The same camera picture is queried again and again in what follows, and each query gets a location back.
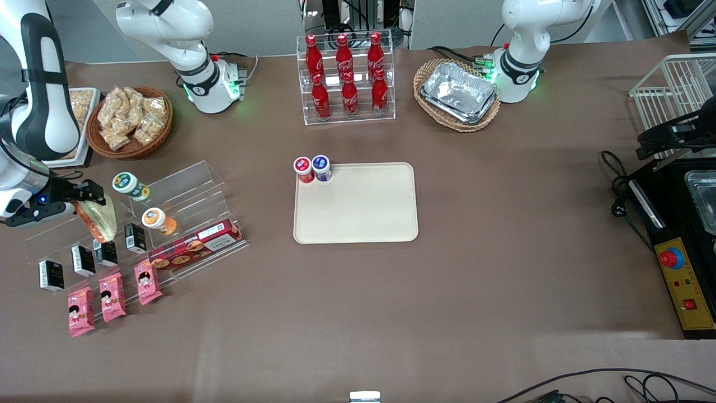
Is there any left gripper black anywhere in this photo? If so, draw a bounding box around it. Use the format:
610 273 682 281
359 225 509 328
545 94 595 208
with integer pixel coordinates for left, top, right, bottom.
636 110 716 161

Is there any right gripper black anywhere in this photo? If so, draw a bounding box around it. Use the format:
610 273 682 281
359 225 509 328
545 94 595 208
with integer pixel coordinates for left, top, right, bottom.
4 180 107 228

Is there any triangle sandwich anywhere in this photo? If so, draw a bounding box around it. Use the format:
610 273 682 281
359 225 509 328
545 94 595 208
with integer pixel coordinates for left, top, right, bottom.
76 199 118 244

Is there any beige plastic tray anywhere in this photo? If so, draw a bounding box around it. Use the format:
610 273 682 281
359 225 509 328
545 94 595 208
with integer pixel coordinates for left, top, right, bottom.
293 162 419 245

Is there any small black carton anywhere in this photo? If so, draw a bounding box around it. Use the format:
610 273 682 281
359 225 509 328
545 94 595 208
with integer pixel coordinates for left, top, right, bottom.
70 245 96 278
38 260 65 293
93 240 119 268
124 223 147 255

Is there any green lid bottle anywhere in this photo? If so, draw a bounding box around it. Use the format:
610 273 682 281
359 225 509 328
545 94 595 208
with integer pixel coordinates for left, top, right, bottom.
111 171 150 202

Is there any steel food container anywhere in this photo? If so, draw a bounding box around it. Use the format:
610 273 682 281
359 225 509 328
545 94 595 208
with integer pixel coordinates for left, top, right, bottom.
684 171 716 236

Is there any white rectangular dish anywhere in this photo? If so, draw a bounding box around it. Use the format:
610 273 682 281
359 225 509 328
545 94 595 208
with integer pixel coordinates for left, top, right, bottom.
42 88 101 168

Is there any black sealing machine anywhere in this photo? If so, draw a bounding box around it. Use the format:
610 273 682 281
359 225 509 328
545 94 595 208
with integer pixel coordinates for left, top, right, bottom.
629 157 716 340

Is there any clear bag of fried snacks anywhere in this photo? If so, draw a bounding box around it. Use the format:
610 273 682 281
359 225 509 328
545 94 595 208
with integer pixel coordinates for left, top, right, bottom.
133 115 164 146
143 96 168 121
98 90 125 130
101 128 132 152
115 86 145 126

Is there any brown wicker basket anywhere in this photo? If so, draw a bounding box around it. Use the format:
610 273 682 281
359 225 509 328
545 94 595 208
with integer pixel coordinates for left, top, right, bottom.
86 86 173 160

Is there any orange lid bottle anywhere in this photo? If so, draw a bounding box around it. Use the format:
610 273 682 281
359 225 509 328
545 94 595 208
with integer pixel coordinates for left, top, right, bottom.
141 207 178 236

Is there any rice cracker pack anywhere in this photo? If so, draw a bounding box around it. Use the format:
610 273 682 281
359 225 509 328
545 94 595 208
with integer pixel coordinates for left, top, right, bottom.
68 90 95 125

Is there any pink snack packet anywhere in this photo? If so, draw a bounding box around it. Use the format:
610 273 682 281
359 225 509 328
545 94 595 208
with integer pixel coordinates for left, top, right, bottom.
67 287 96 338
99 273 127 323
134 259 163 306

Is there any red emergency stop button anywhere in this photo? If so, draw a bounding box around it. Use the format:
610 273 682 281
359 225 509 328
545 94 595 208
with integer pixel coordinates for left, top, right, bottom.
659 246 685 269

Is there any clear acrylic stepped stand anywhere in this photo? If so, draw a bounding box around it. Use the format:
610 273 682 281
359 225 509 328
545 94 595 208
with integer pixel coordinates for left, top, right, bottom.
24 161 249 325

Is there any red cookie box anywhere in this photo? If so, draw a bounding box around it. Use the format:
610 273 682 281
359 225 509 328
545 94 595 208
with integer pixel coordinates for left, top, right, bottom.
148 218 246 272

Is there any light wicker basket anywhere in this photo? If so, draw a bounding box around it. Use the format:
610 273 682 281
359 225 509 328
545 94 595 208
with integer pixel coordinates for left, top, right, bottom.
413 58 501 133

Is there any stack of foil trays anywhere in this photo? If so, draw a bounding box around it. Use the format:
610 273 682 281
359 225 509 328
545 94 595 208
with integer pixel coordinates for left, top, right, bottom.
421 62 498 125

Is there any red lid cup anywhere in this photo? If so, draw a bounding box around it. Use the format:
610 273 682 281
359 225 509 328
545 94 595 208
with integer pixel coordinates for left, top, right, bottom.
293 156 315 184

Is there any blue lid cup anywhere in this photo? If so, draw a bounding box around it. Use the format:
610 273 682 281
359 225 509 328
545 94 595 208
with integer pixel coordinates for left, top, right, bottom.
311 154 333 182

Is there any red cola bottle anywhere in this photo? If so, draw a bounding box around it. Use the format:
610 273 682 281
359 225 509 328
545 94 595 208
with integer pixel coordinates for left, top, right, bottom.
305 35 325 79
371 68 389 115
336 34 354 76
368 32 385 73
341 72 360 117
311 73 332 119

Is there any clear acrylic bottle rack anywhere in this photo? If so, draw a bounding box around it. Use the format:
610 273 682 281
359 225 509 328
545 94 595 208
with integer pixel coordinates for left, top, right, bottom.
296 31 396 126

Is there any black equipment rack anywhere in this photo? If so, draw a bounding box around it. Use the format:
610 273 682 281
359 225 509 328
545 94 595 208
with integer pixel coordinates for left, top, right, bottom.
302 0 414 48

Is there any silver metal handle bar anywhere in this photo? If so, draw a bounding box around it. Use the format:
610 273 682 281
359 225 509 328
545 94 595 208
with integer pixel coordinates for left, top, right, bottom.
628 178 666 229

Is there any white wire rack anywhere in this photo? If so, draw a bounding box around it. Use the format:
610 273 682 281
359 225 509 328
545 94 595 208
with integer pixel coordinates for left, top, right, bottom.
629 53 716 163

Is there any black power cable with plug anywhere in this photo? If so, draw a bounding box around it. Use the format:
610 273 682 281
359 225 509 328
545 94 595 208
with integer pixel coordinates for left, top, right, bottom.
601 150 658 252

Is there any long black floor cable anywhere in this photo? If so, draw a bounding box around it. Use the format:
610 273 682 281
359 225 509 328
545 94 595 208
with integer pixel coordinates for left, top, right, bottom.
495 368 716 403

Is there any looped black floor cable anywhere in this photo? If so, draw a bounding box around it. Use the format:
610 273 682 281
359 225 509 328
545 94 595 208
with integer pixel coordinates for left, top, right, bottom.
624 374 680 403

